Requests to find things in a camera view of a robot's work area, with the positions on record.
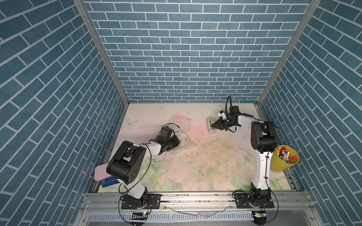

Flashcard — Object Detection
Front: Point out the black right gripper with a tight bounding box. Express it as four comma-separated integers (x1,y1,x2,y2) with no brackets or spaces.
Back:
211,118,235,132

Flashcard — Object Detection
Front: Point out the aluminium corner post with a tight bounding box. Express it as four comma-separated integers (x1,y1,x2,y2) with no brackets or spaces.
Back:
257,0,321,107
74,0,129,107

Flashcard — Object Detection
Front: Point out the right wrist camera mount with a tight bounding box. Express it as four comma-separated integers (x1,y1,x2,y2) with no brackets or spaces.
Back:
218,111,228,120

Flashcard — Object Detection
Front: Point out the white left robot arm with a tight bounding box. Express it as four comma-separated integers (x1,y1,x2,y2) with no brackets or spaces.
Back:
106,123,180,201

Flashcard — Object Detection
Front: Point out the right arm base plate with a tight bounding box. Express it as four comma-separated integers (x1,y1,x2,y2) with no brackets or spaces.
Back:
232,192,275,209

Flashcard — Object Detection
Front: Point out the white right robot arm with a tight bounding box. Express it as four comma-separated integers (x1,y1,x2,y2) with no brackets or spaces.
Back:
208,106,277,202

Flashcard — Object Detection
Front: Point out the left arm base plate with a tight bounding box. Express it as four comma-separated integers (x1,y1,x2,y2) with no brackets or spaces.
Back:
121,193,161,210

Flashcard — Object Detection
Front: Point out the clear bubble wrap sheet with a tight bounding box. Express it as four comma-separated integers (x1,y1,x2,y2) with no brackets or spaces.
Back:
153,130,198,166

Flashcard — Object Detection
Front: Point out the grey tape dispenser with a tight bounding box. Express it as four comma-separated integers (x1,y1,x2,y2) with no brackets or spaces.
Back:
207,117,216,134

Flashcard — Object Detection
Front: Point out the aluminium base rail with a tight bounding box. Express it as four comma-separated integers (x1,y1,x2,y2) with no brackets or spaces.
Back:
75,190,322,226

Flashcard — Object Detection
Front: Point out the yellow pen bucket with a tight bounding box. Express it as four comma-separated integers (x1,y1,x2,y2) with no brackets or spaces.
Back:
271,145,299,171

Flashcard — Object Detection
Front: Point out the blue box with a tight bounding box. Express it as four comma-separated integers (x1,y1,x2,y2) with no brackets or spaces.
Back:
100,177,119,187

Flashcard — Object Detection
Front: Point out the aluminium corner post right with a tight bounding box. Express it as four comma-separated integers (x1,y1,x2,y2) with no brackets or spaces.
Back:
257,0,321,107

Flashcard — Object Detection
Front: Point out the aluminium corner post left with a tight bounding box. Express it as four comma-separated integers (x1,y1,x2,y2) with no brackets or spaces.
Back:
74,0,129,107

